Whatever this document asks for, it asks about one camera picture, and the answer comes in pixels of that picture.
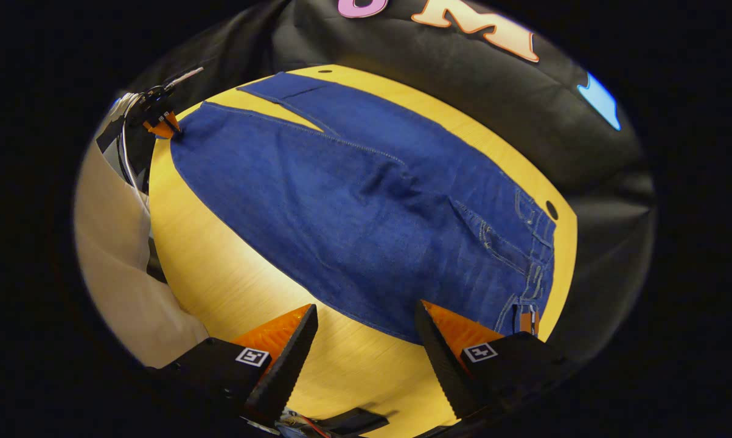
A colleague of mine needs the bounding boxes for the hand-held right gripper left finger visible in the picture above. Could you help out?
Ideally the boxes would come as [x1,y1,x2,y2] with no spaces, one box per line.
[153,304,319,426]

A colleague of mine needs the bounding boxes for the white cable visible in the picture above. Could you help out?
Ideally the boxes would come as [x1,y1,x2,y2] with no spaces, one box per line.
[118,91,153,201]

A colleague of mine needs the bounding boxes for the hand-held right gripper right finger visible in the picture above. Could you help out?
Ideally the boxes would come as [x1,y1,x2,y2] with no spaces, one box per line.
[414,299,576,422]

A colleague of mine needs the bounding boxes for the person's white clothing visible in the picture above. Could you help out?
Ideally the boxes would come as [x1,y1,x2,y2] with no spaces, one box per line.
[74,100,211,370]

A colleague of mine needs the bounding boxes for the blue denim jeans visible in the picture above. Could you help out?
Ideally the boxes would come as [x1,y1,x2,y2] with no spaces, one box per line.
[170,72,557,346]

